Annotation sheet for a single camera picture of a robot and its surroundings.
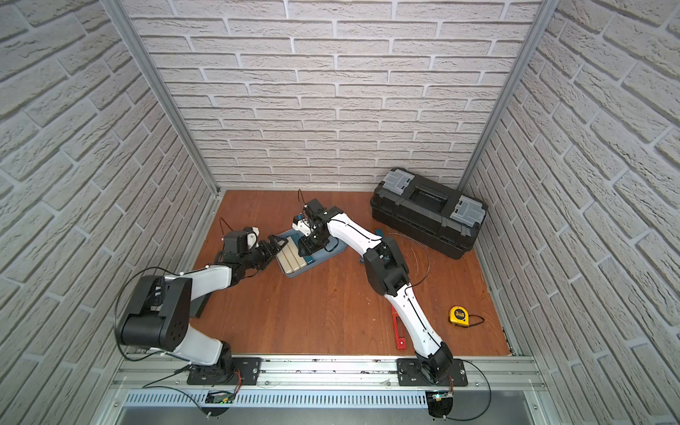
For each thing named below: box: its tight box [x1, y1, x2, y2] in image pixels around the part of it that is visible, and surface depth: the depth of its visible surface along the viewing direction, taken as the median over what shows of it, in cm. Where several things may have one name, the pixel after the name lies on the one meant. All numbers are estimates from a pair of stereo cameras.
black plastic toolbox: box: [370, 167, 488, 260], surface depth 94 cm
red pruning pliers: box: [391, 304, 407, 351], surface depth 79 cm
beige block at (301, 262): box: [285, 235, 307, 269], surface depth 96 cm
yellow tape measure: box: [448, 305, 471, 327], surface depth 85 cm
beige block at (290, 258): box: [282, 243, 301, 272], surface depth 96 cm
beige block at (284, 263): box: [276, 249, 294, 274], surface depth 94 cm
